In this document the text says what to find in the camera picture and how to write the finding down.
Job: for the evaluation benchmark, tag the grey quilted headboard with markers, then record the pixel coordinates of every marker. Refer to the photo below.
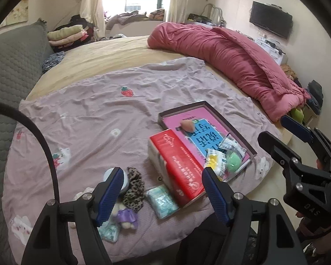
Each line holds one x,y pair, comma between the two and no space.
11,69

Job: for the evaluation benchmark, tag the teal tissue packet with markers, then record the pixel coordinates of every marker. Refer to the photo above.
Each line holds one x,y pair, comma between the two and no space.
161,201
110,232

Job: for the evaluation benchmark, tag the wall picture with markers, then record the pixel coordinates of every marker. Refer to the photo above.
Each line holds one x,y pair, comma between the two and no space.
18,11

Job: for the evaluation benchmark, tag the black backpack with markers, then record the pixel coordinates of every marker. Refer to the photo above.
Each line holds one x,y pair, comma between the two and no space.
315,93

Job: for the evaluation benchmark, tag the dark patterned bag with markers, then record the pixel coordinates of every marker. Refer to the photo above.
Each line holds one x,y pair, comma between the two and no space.
198,18

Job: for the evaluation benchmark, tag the green soft item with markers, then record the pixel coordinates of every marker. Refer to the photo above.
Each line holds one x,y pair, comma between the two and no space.
298,114

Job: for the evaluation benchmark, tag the blue and white packet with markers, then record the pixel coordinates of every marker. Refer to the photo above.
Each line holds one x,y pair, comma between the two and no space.
231,145

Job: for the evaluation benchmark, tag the clothes on window sill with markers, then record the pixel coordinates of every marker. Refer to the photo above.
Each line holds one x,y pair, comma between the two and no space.
127,16

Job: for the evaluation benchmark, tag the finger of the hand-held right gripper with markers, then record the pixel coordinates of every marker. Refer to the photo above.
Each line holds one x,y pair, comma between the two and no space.
295,125
273,146

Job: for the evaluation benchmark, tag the beige bed sheet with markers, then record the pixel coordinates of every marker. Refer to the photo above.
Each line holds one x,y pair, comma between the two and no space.
104,52

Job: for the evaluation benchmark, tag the black television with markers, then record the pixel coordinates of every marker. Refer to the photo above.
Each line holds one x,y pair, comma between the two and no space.
270,19

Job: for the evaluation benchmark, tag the pink tray with book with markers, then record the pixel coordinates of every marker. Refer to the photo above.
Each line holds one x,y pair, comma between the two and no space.
230,129

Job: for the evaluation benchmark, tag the pink book with blue title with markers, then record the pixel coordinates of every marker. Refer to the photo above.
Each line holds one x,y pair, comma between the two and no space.
198,140

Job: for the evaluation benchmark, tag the cream curtain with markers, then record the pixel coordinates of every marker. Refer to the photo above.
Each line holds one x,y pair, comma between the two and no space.
178,0
92,2

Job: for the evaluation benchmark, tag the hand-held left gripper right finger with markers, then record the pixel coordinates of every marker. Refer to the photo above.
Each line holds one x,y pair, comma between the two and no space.
215,196

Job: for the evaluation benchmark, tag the teddy bear with purple ribbon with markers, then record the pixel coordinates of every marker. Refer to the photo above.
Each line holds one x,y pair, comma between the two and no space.
125,216

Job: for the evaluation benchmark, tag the white cabinet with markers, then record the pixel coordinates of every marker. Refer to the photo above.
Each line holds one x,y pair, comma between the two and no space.
275,55

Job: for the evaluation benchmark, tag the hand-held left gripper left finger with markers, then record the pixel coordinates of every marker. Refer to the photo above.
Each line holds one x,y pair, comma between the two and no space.
110,196

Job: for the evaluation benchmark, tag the dark floral cloth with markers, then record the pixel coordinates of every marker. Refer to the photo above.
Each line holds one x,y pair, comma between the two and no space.
52,60

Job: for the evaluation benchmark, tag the lilac printed blanket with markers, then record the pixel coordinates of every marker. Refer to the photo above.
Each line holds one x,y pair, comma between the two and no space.
99,110

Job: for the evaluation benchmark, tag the white metal chair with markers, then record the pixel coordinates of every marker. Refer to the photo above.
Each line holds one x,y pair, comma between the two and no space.
216,13

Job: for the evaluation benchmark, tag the pink folded blanket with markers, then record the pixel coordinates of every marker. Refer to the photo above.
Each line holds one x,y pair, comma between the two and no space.
69,40

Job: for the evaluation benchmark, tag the green makeup sponge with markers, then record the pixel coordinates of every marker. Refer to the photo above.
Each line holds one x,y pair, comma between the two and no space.
233,162

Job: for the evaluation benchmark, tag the pink quilt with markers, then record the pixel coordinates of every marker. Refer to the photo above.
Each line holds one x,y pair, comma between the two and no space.
231,58

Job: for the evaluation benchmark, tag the white jar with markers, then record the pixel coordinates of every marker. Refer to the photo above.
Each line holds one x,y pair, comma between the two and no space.
125,182

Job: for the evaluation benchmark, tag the red tissue box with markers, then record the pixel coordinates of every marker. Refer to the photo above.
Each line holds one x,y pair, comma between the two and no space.
179,168

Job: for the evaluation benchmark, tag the white and yellow snack packet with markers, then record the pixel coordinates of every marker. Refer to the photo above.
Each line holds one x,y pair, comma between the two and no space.
216,161

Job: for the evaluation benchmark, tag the leopard print scrunchie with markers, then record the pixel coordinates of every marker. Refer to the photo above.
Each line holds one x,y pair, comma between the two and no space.
133,190

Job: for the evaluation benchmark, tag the person's right forearm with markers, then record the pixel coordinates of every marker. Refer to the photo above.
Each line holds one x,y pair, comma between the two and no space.
317,234

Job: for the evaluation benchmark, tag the peach makeup sponge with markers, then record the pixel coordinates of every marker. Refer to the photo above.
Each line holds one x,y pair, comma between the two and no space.
187,125

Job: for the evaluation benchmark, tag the person's dark trousers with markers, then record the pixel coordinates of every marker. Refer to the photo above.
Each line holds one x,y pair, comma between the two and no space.
198,234

